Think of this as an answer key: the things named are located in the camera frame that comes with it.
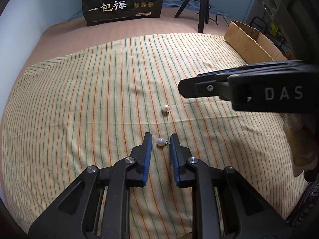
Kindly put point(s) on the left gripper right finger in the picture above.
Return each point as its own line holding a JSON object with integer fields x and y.
{"x": 224, "y": 203}

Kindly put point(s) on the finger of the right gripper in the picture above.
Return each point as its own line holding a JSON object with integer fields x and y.
{"x": 219, "y": 72}
{"x": 206, "y": 85}

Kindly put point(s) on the black snack bag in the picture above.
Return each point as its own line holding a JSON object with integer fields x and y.
{"x": 104, "y": 11}

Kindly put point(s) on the black camera tripod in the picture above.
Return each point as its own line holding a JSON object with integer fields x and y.
{"x": 203, "y": 13}

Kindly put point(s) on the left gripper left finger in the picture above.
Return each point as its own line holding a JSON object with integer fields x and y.
{"x": 96, "y": 203}

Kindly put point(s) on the gloved right hand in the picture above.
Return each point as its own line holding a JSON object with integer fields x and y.
{"x": 301, "y": 131}

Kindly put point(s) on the cardboard box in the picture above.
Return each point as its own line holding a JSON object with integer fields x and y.
{"x": 252, "y": 45}

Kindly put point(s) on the striped cloth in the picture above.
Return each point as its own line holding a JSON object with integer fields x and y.
{"x": 93, "y": 106}

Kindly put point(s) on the white pearl earring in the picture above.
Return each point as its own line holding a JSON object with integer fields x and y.
{"x": 166, "y": 109}
{"x": 161, "y": 142}

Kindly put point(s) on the pink bed sheet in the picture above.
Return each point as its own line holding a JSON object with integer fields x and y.
{"x": 75, "y": 35}

